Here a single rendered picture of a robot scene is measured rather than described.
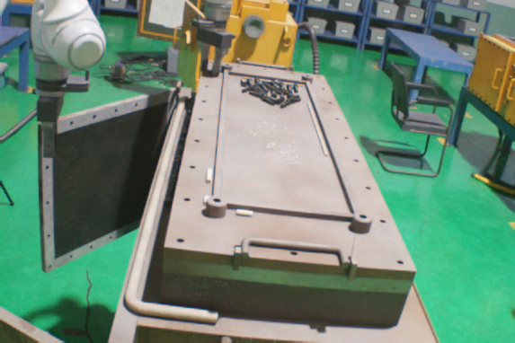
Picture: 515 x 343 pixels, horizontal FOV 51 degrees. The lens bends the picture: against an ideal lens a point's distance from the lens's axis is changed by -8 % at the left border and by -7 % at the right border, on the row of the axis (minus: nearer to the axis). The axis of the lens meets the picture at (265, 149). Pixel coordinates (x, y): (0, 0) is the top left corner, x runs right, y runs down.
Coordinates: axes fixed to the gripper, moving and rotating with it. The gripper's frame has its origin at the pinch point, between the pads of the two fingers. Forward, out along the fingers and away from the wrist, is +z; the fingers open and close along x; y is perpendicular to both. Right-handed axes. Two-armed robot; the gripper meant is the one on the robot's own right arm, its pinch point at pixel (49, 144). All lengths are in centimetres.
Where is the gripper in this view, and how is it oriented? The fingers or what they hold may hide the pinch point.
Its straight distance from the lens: 142.1
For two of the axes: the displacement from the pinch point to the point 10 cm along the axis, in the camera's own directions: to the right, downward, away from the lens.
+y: -9.7, -0.6, -2.4
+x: 2.0, 4.1, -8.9
